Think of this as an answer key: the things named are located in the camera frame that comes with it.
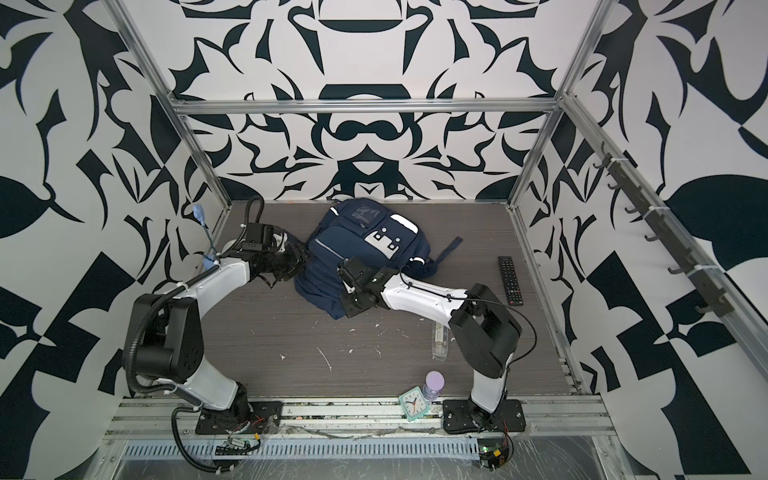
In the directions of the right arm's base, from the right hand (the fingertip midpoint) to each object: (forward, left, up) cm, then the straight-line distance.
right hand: (348, 302), depth 86 cm
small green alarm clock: (-25, -17, -6) cm, 31 cm away
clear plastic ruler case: (-9, -26, -7) cm, 28 cm away
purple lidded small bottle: (-21, -22, +1) cm, 31 cm away
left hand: (+13, +11, +5) cm, 18 cm away
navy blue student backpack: (+26, -5, 0) cm, 27 cm away
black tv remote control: (+10, -50, -7) cm, 52 cm away
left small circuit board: (-33, +24, -4) cm, 41 cm away
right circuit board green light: (-34, -35, -9) cm, 50 cm away
